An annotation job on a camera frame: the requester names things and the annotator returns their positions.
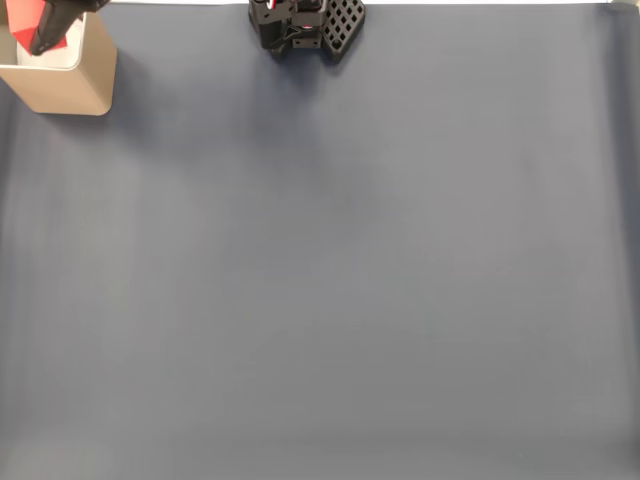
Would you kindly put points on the white foam padding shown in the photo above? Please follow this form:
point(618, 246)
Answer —
point(72, 52)

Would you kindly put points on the grey table mat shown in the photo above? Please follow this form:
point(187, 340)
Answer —
point(300, 300)

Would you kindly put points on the tan open box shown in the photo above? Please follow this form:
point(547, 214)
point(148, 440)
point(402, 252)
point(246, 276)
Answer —
point(65, 92)

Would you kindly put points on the red cube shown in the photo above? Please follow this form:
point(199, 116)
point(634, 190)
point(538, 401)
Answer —
point(25, 20)

